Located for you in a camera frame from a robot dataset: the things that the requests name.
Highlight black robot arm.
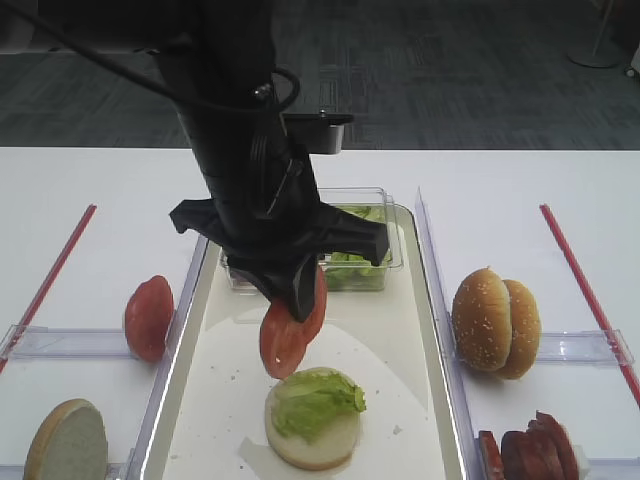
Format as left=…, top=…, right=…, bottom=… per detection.
left=37, top=1, right=388, bottom=321

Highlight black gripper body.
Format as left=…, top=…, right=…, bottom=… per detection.
left=168, top=99, right=390, bottom=301

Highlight right long clear divider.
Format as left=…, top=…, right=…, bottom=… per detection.
left=414, top=189, right=485, bottom=479

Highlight white stand base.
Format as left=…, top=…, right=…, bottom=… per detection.
left=566, top=0, right=620, bottom=69

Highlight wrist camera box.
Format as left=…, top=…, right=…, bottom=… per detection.
left=283, top=111, right=354, bottom=155

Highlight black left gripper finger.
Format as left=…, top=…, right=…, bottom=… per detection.
left=292, top=253, right=318, bottom=321

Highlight black cable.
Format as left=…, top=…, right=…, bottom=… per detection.
left=0, top=0, right=302, bottom=221

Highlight tomato slices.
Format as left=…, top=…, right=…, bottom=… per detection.
left=259, top=267, right=328, bottom=379

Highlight front sesame bun top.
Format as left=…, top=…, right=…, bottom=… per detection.
left=451, top=268, right=512, bottom=372

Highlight red strip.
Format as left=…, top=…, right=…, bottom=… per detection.
left=539, top=204, right=639, bottom=404
left=0, top=204, right=97, bottom=372

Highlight rear sesame bun top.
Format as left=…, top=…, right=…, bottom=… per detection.
left=495, top=279, right=542, bottom=380

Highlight right red strip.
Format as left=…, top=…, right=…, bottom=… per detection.
left=539, top=204, right=639, bottom=404

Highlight long clear divider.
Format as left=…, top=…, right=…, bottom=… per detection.
left=414, top=189, right=485, bottom=479
left=119, top=237, right=219, bottom=479

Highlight left red strip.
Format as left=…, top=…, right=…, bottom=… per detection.
left=0, top=204, right=97, bottom=372

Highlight upper left clear holder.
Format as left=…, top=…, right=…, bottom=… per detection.
left=1, top=325, right=134, bottom=360

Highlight small tomato slice right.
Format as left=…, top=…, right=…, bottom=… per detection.
left=478, top=430, right=505, bottom=480

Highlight left long clear divider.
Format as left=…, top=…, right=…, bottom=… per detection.
left=119, top=237, right=219, bottom=479

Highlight upper right clear holder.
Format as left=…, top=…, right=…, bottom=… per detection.
left=535, top=330, right=635, bottom=367

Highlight clear plastic salad container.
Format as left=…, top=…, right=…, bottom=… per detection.
left=219, top=187, right=402, bottom=296

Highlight bun half standing left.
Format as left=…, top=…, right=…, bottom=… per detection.
left=22, top=398, right=108, bottom=480

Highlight green lettuce pieces in container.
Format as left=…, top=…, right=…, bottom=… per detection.
left=323, top=204, right=393, bottom=292

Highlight sesame bun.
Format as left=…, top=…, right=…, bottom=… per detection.
left=495, top=279, right=542, bottom=380
left=451, top=268, right=512, bottom=372

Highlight bottom bun on tray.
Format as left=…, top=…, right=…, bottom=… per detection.
left=264, top=367, right=366, bottom=471

